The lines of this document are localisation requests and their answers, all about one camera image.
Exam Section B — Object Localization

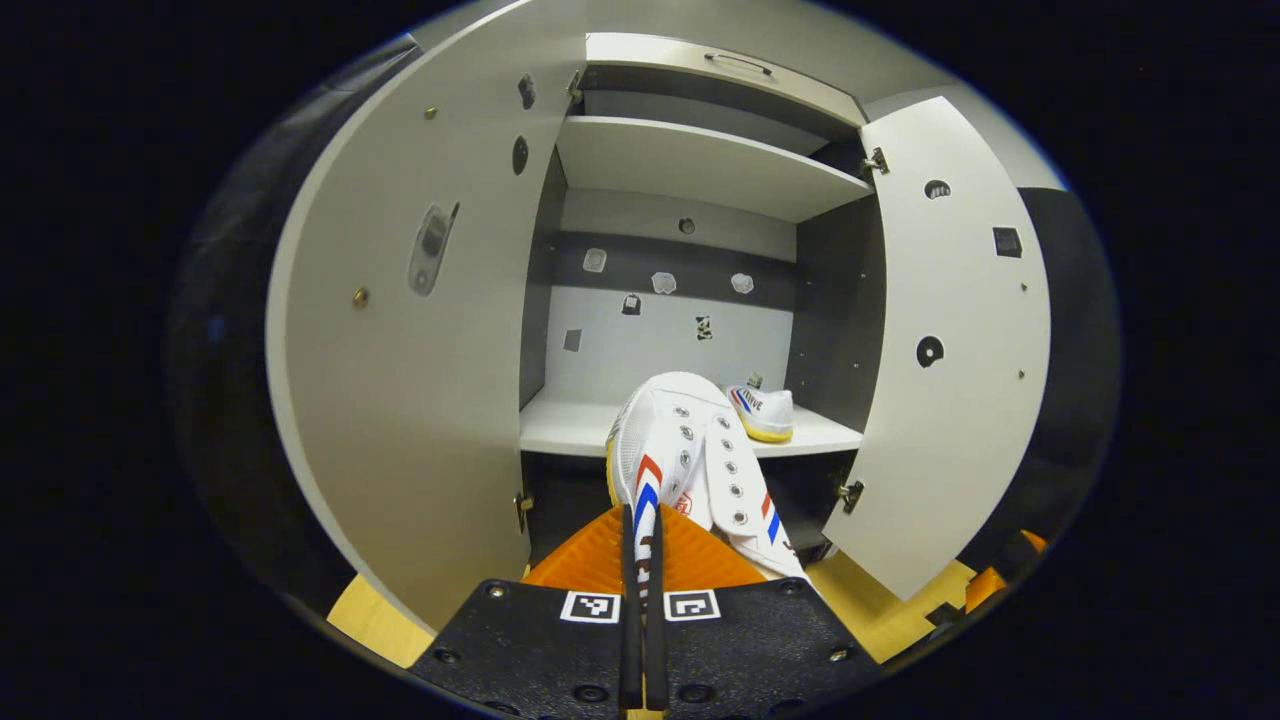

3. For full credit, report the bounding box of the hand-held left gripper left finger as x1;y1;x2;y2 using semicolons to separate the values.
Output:
410;505;641;716

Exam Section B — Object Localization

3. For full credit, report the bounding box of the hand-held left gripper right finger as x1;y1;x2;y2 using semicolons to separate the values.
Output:
645;505;883;716

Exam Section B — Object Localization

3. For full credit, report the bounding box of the white cabinet door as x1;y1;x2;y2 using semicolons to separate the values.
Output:
822;96;1053;602
265;5;589;633

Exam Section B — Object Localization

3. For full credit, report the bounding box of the white striped canvas shoe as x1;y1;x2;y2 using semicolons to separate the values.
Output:
605;371;811;601
727;384;795;444

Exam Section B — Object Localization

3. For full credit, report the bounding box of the white cabinet shelf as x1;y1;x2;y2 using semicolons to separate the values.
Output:
520;385;864;459
556;116;876;224

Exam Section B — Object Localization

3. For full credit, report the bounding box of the white cabinet drawer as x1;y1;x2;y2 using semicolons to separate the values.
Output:
585;32;869;128

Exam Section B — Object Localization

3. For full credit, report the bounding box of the black backdrop cloth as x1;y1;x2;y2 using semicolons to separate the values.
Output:
170;35;1121;601

